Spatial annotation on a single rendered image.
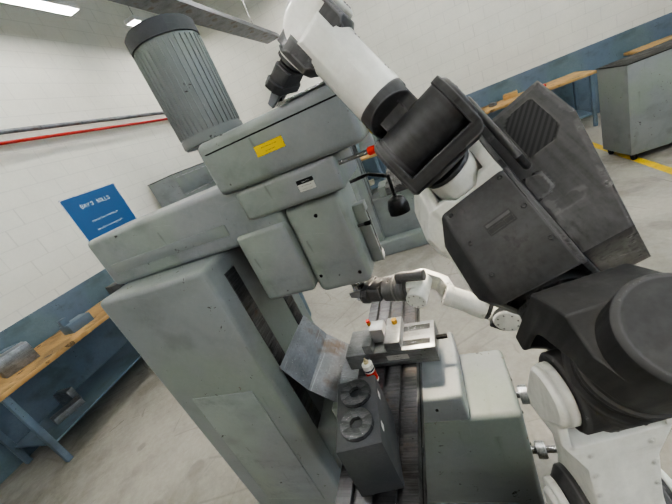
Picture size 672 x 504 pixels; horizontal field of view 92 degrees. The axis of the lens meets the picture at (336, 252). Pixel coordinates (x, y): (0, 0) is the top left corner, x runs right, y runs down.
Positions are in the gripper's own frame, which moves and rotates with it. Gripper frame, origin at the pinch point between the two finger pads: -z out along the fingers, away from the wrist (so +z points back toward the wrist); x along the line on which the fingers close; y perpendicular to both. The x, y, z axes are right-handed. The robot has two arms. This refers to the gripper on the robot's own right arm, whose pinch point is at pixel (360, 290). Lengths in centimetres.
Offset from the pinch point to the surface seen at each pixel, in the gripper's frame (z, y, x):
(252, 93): -469, -178, -533
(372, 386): 13.1, 13.1, 30.0
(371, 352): -1.7, 23.8, 7.2
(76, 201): -473, -99, -108
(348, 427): 12.8, 11.8, 44.1
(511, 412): 40, 52, 2
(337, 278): 1.2, -12.2, 10.1
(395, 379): 7.1, 31.7, 11.6
